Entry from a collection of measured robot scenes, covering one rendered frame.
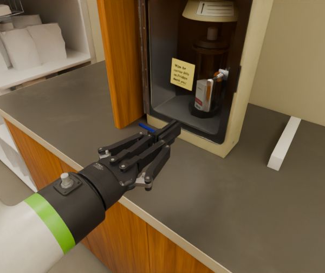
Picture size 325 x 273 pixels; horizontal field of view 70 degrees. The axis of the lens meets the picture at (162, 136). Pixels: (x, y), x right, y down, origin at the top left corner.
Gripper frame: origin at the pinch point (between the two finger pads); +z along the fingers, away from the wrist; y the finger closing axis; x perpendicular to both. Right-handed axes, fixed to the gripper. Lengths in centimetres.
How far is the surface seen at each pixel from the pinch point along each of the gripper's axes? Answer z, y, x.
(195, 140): 22.8, 5.4, 18.0
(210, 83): 16.2, -0.3, -5.8
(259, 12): 25.7, -4.8, -20.4
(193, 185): 7.7, -3.8, 20.2
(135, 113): 22.1, 31.7, 17.6
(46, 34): 42, 125, 7
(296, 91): 66, -13, 11
